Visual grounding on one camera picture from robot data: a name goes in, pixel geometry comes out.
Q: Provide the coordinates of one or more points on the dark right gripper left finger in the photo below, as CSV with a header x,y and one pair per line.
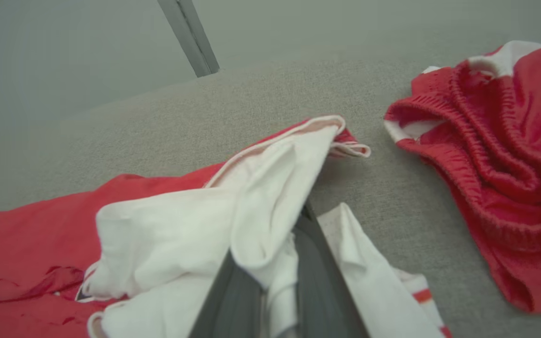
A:
x,y
233,310

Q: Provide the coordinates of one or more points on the grey metal post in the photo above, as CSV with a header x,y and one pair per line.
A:
x,y
190,37

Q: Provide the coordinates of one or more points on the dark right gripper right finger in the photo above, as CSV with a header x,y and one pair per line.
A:
x,y
322,291

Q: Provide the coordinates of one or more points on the grey fabric sofa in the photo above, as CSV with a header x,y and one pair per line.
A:
x,y
251,108

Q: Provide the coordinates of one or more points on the red shorts white trim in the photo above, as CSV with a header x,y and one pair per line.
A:
x,y
510,155

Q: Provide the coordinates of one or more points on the red jersey white sleeves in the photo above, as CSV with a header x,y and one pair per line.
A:
x,y
172,234

